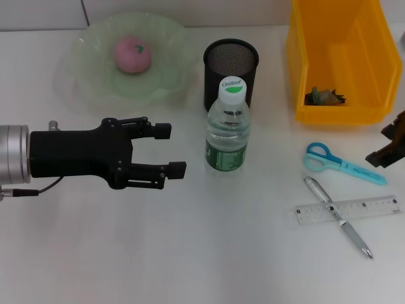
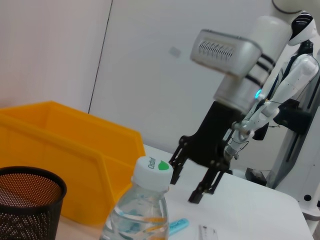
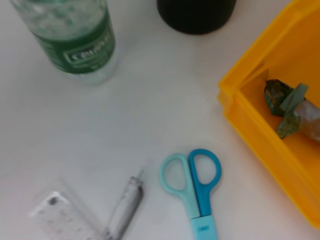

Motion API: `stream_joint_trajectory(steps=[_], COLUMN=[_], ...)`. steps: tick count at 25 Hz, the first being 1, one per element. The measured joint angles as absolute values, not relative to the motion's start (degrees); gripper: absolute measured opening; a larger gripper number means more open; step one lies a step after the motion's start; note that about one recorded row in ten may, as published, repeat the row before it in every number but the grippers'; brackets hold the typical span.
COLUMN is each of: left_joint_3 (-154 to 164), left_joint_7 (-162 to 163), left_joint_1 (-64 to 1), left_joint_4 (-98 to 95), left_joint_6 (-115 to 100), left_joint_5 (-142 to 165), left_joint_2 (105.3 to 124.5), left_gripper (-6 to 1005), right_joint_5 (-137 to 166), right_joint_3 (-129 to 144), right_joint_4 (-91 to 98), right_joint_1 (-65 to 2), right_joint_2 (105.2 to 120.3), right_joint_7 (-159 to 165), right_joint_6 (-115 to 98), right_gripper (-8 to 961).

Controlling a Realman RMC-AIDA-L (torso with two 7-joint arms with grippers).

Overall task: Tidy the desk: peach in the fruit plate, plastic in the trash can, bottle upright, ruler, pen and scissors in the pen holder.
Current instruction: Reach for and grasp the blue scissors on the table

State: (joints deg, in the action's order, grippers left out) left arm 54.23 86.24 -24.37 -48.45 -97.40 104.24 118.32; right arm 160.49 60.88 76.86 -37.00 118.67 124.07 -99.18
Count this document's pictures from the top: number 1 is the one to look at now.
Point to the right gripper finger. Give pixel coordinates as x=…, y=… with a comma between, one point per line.
x=389, y=155
x=397, y=128

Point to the silver ballpoint pen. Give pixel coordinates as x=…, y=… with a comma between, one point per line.
x=351, y=232

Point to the blue scissors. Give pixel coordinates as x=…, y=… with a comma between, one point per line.
x=354, y=169

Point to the green glass fruit plate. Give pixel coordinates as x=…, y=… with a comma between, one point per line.
x=88, y=73

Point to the black mesh pen holder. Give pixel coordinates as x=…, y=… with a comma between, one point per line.
x=229, y=60

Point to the pink peach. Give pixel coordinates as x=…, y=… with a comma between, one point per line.
x=129, y=57

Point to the green plastic wrapper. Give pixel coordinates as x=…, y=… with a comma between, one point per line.
x=322, y=96

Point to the clear plastic ruler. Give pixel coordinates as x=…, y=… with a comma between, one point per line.
x=364, y=207

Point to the yellow plastic bin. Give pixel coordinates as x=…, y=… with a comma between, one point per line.
x=341, y=57

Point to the clear water bottle green label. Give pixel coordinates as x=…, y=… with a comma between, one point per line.
x=226, y=136

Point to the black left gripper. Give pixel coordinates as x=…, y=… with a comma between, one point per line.
x=79, y=153

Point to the left gripper silver connector post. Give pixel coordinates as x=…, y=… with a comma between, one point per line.
x=53, y=125

